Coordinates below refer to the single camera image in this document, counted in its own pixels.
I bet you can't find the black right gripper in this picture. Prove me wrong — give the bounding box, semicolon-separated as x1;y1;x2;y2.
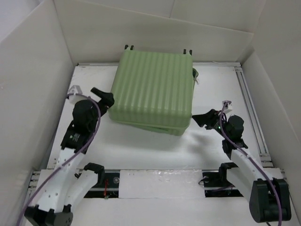
191;109;230;139

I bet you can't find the green suitcase blue lining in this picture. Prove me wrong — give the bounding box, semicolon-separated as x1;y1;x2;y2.
109;45;198;136

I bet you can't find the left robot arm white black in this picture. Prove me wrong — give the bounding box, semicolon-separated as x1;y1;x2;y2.
22;87;115;226

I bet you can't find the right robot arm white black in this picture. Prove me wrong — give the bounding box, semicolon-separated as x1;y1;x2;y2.
192;109;292;225

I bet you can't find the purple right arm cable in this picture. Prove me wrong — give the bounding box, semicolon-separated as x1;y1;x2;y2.
219;101;283;223

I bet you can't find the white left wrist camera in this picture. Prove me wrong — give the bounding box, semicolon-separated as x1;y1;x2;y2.
67;85;83;105

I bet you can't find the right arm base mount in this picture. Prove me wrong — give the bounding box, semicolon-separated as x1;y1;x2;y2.
198;170;242;198

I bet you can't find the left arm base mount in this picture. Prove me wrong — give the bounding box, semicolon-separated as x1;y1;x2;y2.
84;170;120;199

